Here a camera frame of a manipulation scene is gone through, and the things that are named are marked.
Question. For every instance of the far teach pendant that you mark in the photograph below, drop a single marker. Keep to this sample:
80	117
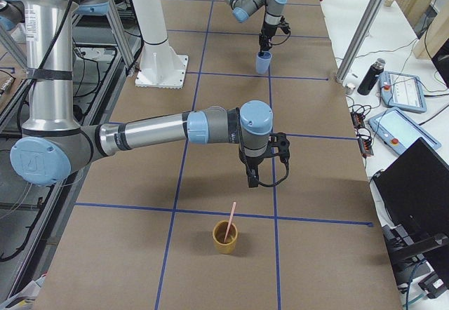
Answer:
403	91

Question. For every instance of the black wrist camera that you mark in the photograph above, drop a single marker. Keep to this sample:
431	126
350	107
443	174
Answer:
284	26
280	147

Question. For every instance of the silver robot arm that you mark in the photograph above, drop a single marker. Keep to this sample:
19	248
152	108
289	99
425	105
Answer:
54	145
273	18

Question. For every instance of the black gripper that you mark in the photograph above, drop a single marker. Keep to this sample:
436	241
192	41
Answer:
253	164
266	31

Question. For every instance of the small metal cylinder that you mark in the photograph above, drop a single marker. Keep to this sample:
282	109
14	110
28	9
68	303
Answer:
349	88

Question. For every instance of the teach pendant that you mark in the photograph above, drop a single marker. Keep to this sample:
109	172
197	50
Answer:
403	91
398	131

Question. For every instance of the yellow wooden cup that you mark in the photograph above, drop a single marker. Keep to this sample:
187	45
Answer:
218	236

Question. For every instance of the blue cup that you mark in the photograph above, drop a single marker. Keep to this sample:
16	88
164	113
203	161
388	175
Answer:
262	62

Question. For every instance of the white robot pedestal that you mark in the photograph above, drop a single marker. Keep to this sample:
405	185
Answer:
160	65

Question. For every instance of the near teach pendant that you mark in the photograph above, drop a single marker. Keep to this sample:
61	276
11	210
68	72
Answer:
398	131

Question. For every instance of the black water bottle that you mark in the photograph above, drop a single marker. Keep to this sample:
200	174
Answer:
371	77

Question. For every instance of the aluminium frame post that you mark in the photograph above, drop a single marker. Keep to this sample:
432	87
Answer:
364	25

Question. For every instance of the black laptop monitor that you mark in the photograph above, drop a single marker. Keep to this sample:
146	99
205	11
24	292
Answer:
414	189

